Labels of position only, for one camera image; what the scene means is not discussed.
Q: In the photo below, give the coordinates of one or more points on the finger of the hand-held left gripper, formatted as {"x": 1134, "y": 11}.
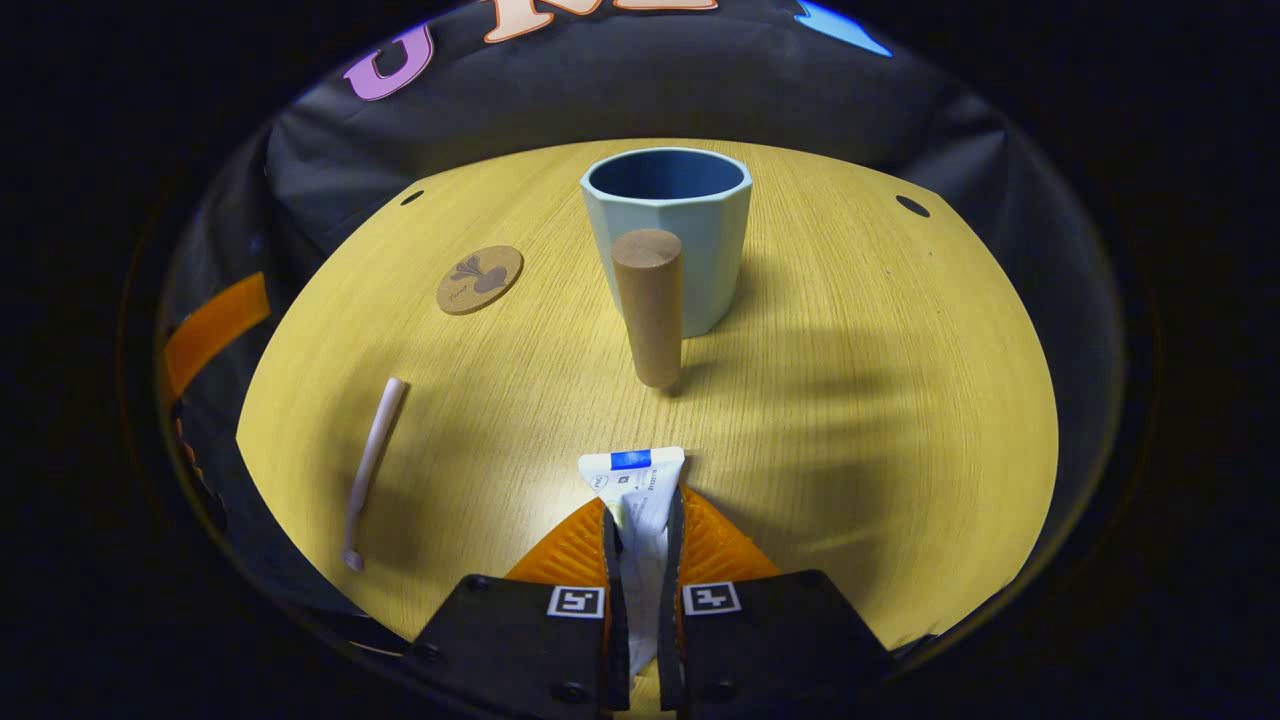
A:
{"x": 215, "y": 325}

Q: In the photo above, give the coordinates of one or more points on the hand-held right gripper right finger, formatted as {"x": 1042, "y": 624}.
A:
{"x": 670, "y": 620}

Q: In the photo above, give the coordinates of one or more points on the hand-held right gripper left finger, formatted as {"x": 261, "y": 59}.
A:
{"x": 618, "y": 620}

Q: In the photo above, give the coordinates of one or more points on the white blue toothpaste tube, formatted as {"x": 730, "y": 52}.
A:
{"x": 640, "y": 500}

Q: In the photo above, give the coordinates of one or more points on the white toothbrush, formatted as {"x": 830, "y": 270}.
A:
{"x": 375, "y": 450}

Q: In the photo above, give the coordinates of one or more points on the round brown coaster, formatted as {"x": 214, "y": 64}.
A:
{"x": 480, "y": 280}

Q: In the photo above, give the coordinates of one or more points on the wooden desktop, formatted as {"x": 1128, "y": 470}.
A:
{"x": 850, "y": 400}

